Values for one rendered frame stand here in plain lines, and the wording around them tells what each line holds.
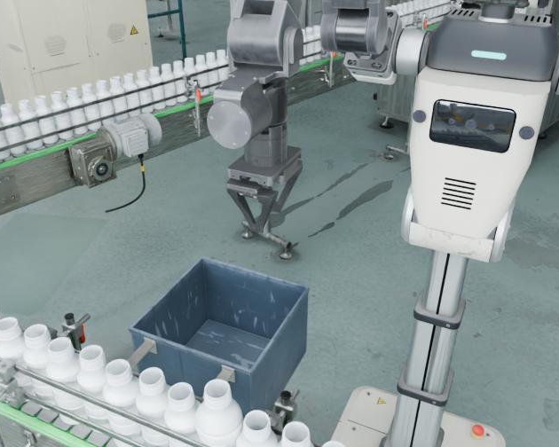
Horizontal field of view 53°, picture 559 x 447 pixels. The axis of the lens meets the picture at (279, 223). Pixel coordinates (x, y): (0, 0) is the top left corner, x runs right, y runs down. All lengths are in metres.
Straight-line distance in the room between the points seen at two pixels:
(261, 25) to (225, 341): 1.05
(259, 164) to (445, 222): 0.56
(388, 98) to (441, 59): 3.63
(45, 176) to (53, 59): 2.57
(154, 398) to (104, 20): 4.15
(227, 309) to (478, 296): 1.74
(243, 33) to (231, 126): 0.11
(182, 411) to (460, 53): 0.80
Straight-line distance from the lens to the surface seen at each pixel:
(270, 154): 0.73
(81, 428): 1.09
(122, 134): 2.13
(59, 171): 2.20
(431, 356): 1.46
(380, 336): 2.70
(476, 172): 1.13
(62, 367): 1.01
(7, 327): 1.10
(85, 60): 4.81
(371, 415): 2.04
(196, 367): 1.28
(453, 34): 1.14
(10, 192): 2.14
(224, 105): 0.64
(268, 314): 1.51
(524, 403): 2.58
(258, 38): 0.68
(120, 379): 0.93
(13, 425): 1.18
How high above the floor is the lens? 1.81
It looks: 32 degrees down
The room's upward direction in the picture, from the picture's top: straight up
